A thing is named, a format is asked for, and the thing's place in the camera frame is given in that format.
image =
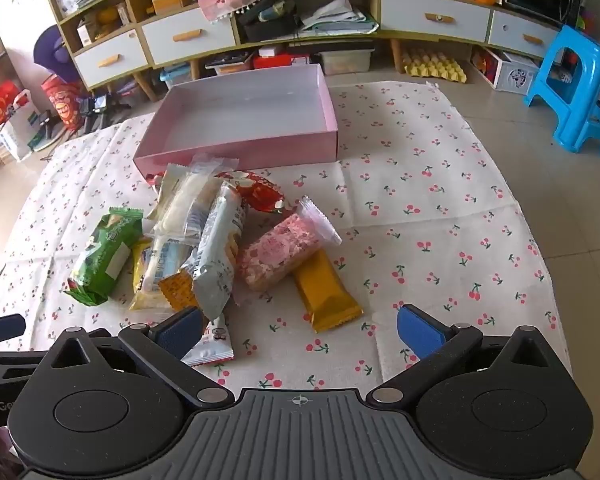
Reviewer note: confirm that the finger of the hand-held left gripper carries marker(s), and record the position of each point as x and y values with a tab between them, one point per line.
0	329

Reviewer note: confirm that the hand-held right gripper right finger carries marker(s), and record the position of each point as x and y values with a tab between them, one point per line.
420	332

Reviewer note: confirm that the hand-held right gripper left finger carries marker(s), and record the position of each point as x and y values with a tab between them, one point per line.
177	332

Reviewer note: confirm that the white silver snack packet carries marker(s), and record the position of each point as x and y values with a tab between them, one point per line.
215	342

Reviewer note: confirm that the white blue snack packet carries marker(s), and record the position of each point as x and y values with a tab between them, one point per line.
161	265

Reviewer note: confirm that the silver blue-print snack packet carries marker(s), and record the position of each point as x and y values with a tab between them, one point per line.
215	265

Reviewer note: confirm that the shiny gold snack packet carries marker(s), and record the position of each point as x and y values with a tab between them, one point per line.
137	265

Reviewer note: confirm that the long yellow bar packet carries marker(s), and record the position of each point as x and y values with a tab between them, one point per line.
325	295

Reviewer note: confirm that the green snack packet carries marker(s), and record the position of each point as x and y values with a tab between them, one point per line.
105	255

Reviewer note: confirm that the clear white bar packet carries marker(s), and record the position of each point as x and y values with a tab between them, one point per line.
207	172
180	205

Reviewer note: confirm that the pink rice cracker packet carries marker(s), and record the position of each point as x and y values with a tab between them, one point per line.
280	252

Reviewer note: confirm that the pink cardboard box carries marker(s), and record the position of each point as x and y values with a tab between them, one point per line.
240	110

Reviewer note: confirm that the cherry print cloth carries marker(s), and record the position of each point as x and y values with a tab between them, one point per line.
430	210

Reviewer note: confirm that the white shopping bag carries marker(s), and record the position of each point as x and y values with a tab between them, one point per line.
17	132

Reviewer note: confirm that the red gift bag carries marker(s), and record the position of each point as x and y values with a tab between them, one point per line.
2	102

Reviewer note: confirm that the small black screen device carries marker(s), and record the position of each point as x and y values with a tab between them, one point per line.
100	105

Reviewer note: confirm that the blue lid storage bin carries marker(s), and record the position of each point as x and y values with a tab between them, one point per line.
177	80

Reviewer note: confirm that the yellow egg tray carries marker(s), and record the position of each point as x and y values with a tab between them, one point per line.
432	66

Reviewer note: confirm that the white printed box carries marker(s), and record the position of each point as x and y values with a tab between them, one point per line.
515	77

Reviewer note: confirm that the clear storage bin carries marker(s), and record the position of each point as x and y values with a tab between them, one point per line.
345	62

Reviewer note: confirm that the purple cap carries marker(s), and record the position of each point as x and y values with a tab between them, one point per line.
50	52

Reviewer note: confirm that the red flat box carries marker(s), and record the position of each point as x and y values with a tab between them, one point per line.
272	62

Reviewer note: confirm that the white cabinet drawer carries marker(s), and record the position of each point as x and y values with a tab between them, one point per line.
130	45
510	27
410	10
165	40

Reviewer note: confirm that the black bag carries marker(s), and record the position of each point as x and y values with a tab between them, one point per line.
265	27

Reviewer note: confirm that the blue plastic stool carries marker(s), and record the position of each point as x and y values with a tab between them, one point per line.
577	42

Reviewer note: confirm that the yellow cardboard box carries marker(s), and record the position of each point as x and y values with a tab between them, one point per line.
172	0

